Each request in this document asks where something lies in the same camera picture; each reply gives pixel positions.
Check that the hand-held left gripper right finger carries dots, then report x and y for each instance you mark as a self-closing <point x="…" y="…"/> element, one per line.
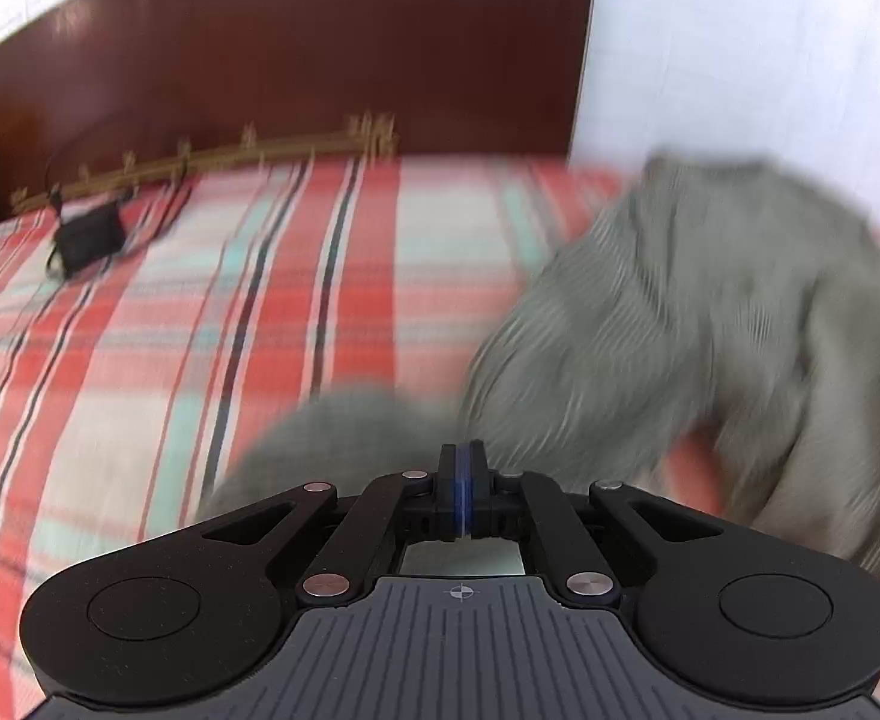
<point x="473" y="499"/>

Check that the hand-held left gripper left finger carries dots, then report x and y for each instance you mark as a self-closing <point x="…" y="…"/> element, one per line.
<point x="451" y="499"/>

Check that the green striped checked shirt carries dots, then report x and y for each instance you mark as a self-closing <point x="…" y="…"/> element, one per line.
<point x="672" y="315"/>

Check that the red plaid bed sheet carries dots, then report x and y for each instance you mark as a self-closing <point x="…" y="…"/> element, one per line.
<point x="185" y="330"/>

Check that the dark brown wooden headboard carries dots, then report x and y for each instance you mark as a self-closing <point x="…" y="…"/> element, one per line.
<point x="297" y="52"/>

